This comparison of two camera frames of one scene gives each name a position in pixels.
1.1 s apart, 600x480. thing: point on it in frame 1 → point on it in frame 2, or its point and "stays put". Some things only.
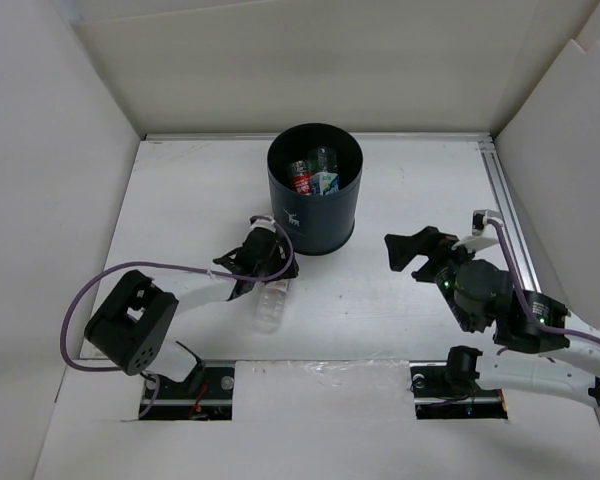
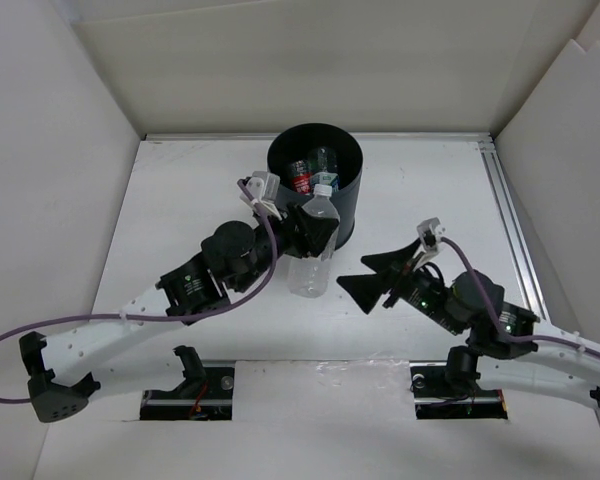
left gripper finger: (281, 262) → (317, 232)
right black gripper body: (442, 262) → (424, 294)
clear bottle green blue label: (324, 177) stays put
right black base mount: (445, 390) stays put
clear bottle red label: (301, 171) stays put
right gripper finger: (402, 249) → (367, 289)
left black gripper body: (265, 268) → (288, 241)
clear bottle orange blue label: (270, 300) → (309, 277)
